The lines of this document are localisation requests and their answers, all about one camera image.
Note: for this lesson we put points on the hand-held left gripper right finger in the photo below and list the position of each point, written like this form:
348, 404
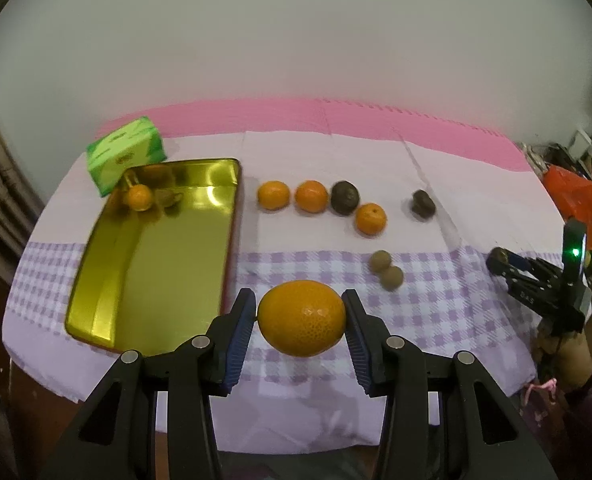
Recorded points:
358, 355

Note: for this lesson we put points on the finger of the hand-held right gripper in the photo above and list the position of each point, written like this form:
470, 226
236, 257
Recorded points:
518, 261
525, 292

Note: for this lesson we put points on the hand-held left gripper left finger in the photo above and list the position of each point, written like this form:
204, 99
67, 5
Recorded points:
241, 345

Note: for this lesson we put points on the large orange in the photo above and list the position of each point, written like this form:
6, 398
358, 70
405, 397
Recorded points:
302, 317

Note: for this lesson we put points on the brown longan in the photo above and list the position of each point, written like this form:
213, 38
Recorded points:
167, 198
391, 278
380, 261

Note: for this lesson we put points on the gold metal tray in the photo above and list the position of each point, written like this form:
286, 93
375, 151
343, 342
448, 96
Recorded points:
166, 260

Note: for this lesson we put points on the small orange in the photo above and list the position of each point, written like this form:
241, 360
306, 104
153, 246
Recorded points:
311, 196
371, 219
138, 198
274, 195

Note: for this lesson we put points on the red plastic bag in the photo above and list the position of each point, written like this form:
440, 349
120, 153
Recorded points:
575, 195

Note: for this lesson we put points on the pink ribbon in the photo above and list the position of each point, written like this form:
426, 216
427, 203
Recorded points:
540, 386

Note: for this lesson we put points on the dark round passion fruit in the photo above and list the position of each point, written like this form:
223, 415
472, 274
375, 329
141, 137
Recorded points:
345, 198

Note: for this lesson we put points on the green tissue pack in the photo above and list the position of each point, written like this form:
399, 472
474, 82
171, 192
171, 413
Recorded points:
121, 150

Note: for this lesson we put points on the pink foam mat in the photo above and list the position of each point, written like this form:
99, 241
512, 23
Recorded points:
326, 115

